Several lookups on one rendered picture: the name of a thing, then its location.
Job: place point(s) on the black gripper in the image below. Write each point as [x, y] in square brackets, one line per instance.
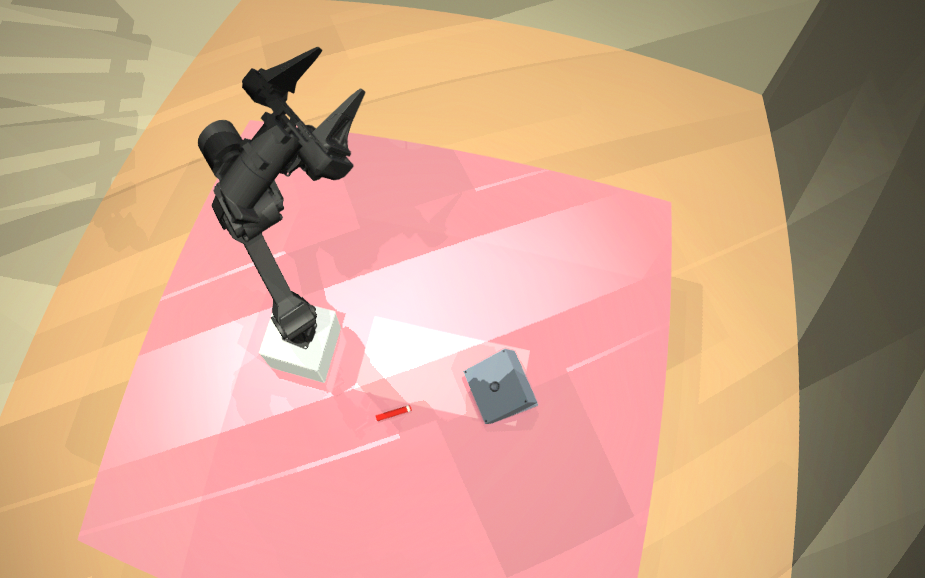
[277, 141]

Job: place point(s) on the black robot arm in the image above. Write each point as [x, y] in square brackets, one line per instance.
[246, 205]

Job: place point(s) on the red peg with white band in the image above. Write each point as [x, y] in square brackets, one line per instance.
[393, 413]

